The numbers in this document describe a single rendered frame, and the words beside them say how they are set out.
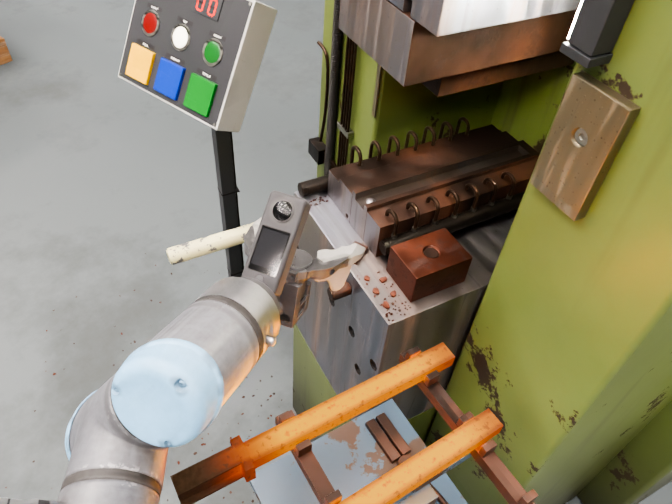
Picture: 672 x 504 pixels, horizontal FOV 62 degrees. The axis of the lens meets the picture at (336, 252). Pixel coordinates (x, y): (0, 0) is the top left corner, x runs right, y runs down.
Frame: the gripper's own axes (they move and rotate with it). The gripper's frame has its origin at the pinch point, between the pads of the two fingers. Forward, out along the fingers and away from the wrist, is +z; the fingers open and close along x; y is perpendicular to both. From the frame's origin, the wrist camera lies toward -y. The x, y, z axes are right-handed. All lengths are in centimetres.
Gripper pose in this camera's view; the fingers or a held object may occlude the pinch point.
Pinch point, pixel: (315, 227)
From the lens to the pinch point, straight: 77.8
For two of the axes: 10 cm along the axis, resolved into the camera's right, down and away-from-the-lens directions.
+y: -1.7, 8.6, 4.7
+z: 3.3, -4.0, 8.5
